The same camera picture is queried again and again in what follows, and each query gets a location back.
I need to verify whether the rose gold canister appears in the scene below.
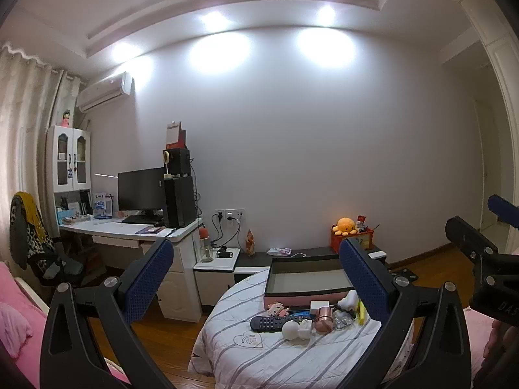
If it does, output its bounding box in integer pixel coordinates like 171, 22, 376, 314
314, 306, 335, 333

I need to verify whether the black computer monitor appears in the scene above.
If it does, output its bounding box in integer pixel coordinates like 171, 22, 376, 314
117, 167, 167, 217

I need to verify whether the leopard print garment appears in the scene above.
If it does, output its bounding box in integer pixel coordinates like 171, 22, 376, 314
10, 206, 55, 270

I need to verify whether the black speaker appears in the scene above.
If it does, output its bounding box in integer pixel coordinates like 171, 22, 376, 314
163, 148, 191, 177

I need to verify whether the black power cable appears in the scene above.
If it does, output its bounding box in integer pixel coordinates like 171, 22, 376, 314
210, 214, 228, 249

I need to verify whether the white door frame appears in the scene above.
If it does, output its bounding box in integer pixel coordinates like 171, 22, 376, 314
460, 0, 519, 252

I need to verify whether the black computer tower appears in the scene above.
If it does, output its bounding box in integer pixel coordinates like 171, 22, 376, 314
163, 175, 197, 229

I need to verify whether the white desk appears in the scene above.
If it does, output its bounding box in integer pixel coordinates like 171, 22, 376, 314
59, 217, 203, 321

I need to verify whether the dark low shelf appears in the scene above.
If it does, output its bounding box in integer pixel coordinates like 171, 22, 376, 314
234, 245, 390, 285

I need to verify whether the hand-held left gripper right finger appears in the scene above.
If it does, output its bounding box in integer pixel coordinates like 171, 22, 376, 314
338, 237, 473, 389

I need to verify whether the white air conditioner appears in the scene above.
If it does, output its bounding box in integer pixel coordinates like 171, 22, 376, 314
76, 72, 134, 112

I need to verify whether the white nightstand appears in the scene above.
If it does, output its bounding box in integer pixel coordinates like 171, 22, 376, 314
192, 247, 242, 309

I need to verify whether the small cream desk fan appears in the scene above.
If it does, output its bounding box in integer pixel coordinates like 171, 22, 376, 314
163, 152, 179, 180

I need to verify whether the black desk chair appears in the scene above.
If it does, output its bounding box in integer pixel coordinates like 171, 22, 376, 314
10, 192, 102, 297

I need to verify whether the cream curtain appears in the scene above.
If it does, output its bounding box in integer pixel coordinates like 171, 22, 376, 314
0, 42, 78, 260

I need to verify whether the white wall socket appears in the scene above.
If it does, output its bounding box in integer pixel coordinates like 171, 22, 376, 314
215, 208, 246, 223

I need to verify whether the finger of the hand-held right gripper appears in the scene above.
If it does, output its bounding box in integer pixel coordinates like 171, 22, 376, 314
488, 194, 519, 230
445, 216, 519, 278

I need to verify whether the pink box with dark rim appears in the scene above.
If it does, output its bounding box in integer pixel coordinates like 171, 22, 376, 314
263, 256, 357, 308

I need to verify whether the white glass door cabinet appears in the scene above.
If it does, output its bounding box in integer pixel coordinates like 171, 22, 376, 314
45, 125, 93, 217

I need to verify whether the mustard yellow garment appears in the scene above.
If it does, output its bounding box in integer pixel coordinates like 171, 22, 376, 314
14, 192, 41, 231

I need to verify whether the black remote control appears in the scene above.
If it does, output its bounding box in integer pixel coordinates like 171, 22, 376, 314
250, 315, 313, 333

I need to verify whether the red desk calendar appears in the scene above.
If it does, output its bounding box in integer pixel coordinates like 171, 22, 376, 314
165, 122, 187, 150

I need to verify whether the person's right hand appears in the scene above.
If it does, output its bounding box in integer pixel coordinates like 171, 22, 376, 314
484, 319, 519, 373

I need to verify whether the blue white carton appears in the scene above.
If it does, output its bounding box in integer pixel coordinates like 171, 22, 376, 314
92, 192, 113, 219

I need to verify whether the pink bed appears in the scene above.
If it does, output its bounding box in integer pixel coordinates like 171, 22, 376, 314
0, 261, 130, 389

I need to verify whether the pink pillow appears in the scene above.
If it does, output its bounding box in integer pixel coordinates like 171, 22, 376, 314
0, 304, 33, 358

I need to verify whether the white ceramic holder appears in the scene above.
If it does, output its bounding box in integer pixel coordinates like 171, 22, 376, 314
337, 290, 361, 312

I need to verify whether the clear bottle with red cap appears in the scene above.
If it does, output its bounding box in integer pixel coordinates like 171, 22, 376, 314
198, 227, 215, 263

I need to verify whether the red storage crate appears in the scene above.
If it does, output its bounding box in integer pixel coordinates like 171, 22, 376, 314
330, 227, 374, 254

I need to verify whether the white round figure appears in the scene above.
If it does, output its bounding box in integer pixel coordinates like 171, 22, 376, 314
282, 319, 315, 340

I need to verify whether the clear glittery ornament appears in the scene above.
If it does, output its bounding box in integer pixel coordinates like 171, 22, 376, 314
332, 310, 354, 331

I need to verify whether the orange octopus plush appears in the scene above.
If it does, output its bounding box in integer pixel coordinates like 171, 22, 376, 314
332, 217, 359, 236

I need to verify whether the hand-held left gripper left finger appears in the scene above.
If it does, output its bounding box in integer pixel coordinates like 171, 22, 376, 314
39, 237, 179, 389

